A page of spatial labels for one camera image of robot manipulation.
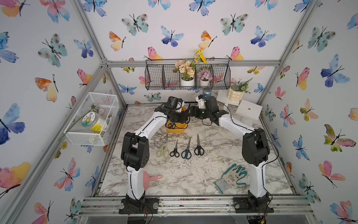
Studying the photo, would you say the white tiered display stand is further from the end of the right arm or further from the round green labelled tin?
the round green labelled tin

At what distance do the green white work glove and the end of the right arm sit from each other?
338 millimetres

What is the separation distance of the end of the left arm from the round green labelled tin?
10.5 inches

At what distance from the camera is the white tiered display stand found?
0.95m

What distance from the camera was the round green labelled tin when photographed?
644mm

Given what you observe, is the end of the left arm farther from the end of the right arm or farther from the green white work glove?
the green white work glove

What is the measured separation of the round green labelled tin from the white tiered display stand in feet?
2.30

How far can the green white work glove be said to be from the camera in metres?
0.80

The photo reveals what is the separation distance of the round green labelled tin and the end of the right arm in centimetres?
48

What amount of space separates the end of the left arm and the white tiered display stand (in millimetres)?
286

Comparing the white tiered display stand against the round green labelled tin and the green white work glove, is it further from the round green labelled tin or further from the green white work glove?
the round green labelled tin

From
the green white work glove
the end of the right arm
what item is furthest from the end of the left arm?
the green white work glove

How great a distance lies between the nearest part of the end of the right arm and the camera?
0.73 meters

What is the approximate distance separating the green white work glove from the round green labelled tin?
2.27 ft

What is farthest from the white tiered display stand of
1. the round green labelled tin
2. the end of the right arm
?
the round green labelled tin
